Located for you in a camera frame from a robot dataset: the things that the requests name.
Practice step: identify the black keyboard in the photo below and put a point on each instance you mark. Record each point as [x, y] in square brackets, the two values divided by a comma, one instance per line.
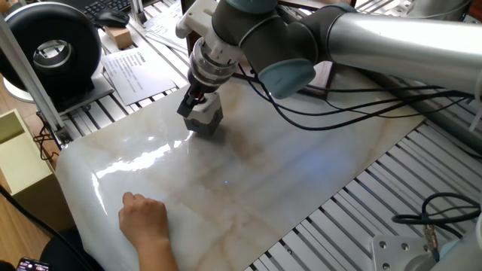
[107, 5]

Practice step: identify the aluminium frame profile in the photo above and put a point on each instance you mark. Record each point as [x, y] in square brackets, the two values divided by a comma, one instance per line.
[34, 86]

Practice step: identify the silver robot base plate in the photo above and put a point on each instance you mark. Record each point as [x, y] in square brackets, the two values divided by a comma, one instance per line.
[395, 252]

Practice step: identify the short metal post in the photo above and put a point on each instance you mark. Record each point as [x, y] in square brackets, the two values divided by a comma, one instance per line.
[137, 11]

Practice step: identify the silver device base plate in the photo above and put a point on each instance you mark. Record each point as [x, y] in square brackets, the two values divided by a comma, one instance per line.
[98, 90]

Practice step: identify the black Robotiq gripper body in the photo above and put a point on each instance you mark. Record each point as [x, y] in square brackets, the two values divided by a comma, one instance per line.
[201, 88]

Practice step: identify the white emergency stop button box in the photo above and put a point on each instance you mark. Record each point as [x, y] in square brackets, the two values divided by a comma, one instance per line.
[205, 116]

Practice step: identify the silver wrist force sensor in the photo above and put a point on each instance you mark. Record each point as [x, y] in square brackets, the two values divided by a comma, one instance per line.
[211, 64]

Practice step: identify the small cardboard box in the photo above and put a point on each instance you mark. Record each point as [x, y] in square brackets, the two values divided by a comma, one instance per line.
[119, 37]

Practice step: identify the stack of printed papers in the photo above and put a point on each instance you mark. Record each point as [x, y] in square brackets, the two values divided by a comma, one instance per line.
[165, 26]

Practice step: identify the black computer mouse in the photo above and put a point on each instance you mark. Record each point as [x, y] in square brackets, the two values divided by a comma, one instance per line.
[112, 18]

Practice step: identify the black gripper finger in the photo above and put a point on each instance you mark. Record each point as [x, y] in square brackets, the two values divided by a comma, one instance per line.
[186, 105]

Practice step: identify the person's bare forearm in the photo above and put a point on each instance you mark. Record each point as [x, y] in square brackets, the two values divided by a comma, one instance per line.
[156, 257]

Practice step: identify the marble pattern table mat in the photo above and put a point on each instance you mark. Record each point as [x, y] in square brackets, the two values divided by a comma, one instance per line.
[244, 169]

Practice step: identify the printed white paper sheet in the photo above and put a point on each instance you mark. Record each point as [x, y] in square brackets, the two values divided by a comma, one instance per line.
[137, 75]

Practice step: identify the person's bare hand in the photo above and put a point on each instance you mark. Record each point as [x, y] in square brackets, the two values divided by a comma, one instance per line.
[145, 222]

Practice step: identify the beige cardboard box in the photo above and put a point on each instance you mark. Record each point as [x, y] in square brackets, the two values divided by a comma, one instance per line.
[26, 165]

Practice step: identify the smartphone with lit screen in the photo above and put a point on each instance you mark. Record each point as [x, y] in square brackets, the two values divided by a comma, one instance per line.
[33, 264]

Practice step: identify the brown wooden shelf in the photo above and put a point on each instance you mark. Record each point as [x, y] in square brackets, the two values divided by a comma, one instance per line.
[324, 75]

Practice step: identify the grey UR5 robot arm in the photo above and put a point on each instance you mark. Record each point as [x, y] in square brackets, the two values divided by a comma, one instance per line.
[395, 45]

